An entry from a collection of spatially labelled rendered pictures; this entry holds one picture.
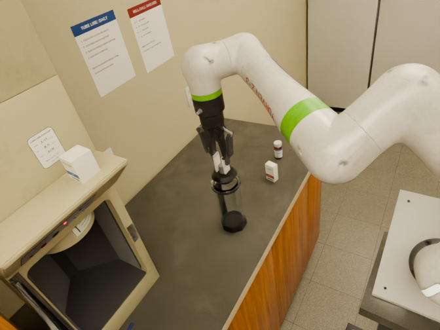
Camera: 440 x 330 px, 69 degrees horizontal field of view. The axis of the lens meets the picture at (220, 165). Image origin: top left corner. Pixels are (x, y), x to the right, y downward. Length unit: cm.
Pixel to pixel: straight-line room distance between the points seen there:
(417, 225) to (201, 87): 74
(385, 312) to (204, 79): 84
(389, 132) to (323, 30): 284
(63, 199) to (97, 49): 78
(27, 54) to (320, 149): 60
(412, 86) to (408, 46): 272
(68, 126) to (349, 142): 60
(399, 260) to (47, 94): 103
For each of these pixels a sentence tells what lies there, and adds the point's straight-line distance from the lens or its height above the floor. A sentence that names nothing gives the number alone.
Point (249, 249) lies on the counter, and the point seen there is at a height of 94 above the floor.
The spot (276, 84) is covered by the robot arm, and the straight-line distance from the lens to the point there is 77.
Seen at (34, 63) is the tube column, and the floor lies 175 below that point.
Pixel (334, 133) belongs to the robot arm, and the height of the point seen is 156.
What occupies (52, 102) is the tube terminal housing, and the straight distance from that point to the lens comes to 78.
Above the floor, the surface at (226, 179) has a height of 121.
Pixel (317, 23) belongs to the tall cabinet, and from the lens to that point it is 344.
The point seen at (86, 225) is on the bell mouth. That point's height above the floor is 133.
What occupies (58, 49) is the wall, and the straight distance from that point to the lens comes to 130.
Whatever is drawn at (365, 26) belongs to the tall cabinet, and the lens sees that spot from 335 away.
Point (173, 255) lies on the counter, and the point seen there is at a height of 94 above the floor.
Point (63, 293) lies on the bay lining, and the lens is 123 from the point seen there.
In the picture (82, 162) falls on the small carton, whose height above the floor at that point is 155.
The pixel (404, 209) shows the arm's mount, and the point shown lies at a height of 114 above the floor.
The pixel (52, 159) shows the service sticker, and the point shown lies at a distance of 80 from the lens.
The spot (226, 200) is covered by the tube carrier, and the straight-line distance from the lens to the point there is 115.
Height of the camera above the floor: 192
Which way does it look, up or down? 38 degrees down
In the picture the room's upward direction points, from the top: 12 degrees counter-clockwise
